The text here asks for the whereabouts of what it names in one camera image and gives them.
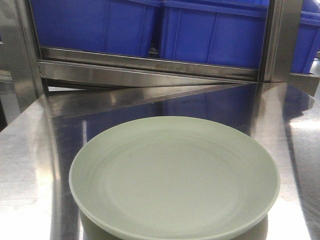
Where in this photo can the blue plastic bin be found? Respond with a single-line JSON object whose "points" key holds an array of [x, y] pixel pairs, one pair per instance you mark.
{"points": [[213, 32], [122, 27], [308, 37]]}

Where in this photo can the pale green round plate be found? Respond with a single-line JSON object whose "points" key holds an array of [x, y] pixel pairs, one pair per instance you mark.
{"points": [[174, 178]]}

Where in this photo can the blue plastic bin lower middle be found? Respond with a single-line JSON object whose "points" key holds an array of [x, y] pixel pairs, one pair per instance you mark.
{"points": [[213, 32]]}

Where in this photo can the stainless steel shelf rack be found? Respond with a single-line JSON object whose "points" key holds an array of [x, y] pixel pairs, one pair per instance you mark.
{"points": [[32, 68]]}

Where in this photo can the blue plastic bin lower left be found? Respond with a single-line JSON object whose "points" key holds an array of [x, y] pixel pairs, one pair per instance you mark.
{"points": [[122, 27]]}

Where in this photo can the blue plastic bin lower right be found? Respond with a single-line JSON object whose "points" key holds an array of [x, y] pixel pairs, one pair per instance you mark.
{"points": [[308, 37]]}

